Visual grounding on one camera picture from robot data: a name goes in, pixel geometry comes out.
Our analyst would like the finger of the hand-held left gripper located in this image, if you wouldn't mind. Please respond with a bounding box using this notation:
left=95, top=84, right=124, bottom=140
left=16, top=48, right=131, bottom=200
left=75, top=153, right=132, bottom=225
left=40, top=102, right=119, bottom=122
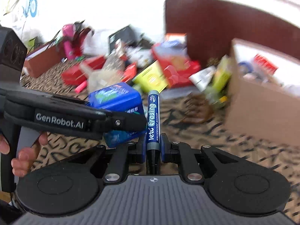
left=90, top=111, right=148, bottom=139
left=48, top=93, right=92, bottom=108

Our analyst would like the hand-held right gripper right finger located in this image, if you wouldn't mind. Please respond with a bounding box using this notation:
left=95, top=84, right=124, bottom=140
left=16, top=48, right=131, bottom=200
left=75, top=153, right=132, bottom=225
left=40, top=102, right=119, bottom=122
left=160, top=133, right=237, bottom=182

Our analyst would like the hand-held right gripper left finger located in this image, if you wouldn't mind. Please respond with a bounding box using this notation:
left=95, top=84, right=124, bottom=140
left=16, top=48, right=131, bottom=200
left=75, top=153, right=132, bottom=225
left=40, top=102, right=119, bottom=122
left=88, top=135, right=148, bottom=184

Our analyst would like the blue tissue pack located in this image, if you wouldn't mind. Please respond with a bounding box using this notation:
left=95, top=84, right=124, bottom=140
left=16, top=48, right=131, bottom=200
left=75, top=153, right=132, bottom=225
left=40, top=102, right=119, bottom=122
left=88, top=82, right=145, bottom=149

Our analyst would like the blue whiteboard marker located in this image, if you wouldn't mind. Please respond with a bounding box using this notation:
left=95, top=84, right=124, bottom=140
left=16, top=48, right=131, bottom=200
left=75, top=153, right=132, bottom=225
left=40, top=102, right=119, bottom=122
left=145, top=89, right=162, bottom=175

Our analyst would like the brown cardboard box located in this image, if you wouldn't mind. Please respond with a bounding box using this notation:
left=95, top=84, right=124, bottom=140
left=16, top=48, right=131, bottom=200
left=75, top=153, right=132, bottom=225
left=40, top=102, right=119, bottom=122
left=226, top=37, right=300, bottom=154

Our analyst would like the blue tape roll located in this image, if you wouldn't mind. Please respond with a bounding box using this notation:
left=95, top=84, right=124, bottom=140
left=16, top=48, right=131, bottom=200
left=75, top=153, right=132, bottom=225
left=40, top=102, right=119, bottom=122
left=238, top=61, right=255, bottom=74

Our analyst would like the person's left hand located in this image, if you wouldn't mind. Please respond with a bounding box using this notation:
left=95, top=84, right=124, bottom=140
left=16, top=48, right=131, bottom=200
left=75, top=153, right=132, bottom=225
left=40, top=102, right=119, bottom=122
left=0, top=131, right=48, bottom=177

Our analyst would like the pink highlighter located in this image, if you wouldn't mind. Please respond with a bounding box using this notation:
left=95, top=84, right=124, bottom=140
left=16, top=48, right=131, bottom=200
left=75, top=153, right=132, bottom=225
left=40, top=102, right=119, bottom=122
left=75, top=81, right=88, bottom=93

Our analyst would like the red flat box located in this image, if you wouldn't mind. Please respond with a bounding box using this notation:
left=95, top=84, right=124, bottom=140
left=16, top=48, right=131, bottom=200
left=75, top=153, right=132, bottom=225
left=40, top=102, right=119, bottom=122
left=61, top=56, right=106, bottom=85

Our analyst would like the letter printed blanket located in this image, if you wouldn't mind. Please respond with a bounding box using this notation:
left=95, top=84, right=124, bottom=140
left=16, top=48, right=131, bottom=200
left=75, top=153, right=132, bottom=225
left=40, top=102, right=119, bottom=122
left=20, top=60, right=300, bottom=225

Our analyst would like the clear bag of mixed nuts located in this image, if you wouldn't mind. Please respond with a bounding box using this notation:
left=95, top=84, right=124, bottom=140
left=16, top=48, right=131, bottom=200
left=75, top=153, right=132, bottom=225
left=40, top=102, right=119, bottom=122
left=88, top=52, right=125, bottom=92

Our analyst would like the brown wooden massager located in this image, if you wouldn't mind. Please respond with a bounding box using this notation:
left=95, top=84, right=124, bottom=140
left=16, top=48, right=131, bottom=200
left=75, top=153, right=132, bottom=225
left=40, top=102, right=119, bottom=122
left=182, top=96, right=215, bottom=124

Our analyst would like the yellow green box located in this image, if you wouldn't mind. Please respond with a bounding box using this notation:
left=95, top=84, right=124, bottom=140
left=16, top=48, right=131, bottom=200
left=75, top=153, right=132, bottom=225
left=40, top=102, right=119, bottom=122
left=132, top=61, right=169, bottom=93

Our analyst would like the pink bottle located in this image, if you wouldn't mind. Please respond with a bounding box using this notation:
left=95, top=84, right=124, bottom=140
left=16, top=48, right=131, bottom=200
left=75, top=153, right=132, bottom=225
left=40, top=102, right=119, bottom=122
left=62, top=24, right=77, bottom=60

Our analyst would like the red black feather shuttlecock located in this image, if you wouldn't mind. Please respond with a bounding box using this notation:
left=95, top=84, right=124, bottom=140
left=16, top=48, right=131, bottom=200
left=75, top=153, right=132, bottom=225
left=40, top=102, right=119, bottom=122
left=72, top=22, right=95, bottom=57

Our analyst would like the white packet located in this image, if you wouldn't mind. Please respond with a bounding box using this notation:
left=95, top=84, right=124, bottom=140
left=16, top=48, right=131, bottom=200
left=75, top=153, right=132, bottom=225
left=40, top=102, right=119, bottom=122
left=189, top=66, right=216, bottom=91

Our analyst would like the black box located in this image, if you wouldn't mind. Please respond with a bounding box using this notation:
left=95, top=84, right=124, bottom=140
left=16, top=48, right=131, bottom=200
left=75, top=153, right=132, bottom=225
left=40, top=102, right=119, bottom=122
left=108, top=25, right=137, bottom=52

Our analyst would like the long red box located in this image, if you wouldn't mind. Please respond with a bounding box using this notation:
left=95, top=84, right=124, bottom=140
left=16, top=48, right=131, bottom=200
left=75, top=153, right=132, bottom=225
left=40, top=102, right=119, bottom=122
left=152, top=43, right=201, bottom=89

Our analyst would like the yellow tea packet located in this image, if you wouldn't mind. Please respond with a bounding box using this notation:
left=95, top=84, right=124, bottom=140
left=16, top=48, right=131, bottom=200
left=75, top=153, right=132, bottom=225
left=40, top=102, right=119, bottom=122
left=212, top=55, right=233, bottom=94

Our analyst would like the orange white box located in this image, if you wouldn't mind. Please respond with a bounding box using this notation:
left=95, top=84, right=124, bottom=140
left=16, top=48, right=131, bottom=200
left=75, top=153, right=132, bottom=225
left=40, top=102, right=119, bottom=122
left=165, top=34, right=188, bottom=46

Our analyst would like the white plastic bag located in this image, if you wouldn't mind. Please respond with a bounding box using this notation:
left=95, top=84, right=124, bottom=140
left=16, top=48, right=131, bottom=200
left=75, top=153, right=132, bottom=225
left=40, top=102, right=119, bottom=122
left=0, top=0, right=43, bottom=30

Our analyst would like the dark red headboard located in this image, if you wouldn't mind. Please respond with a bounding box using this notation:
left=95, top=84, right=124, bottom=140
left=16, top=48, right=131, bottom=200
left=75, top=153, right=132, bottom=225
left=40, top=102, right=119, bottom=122
left=164, top=0, right=300, bottom=67

